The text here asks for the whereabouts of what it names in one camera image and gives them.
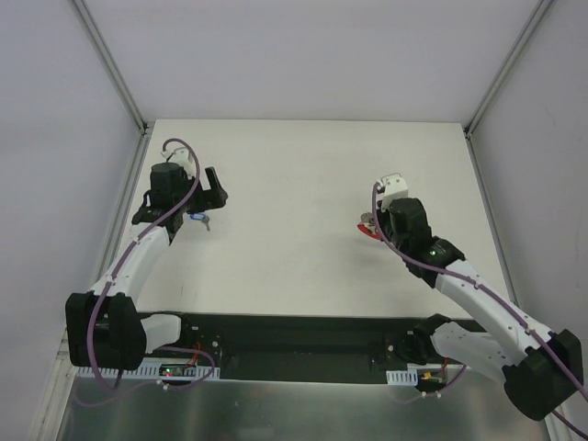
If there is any blue key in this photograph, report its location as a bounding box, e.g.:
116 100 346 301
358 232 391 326
189 212 210 232

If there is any red keyring tag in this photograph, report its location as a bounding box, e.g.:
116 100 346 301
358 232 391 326
357 222 382 242

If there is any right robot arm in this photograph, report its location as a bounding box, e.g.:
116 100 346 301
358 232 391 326
373 198 587 421

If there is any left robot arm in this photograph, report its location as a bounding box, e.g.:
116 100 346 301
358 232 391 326
65 162 228 370

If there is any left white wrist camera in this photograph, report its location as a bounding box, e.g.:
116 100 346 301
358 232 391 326
161 146 196 178

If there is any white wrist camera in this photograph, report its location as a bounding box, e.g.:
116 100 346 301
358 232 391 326
161 146 196 178
376 173 409 211

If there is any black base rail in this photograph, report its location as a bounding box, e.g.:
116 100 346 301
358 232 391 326
154 313 445 384

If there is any left cable duct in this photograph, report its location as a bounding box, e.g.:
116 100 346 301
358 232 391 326
77 360 221 382

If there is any cable duct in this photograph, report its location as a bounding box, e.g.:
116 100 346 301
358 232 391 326
385 367 447 387
77 360 221 382

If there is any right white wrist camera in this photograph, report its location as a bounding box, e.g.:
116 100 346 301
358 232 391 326
376 173 409 211

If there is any left aluminium frame post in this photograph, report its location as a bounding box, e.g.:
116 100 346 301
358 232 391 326
69 0 149 134

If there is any aluminium frame post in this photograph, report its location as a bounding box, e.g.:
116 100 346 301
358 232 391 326
464 0 557 140
69 0 149 134

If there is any right cable duct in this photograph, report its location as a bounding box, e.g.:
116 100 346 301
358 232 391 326
385 367 447 387

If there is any right aluminium frame post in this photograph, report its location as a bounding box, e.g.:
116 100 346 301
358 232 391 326
464 0 557 140

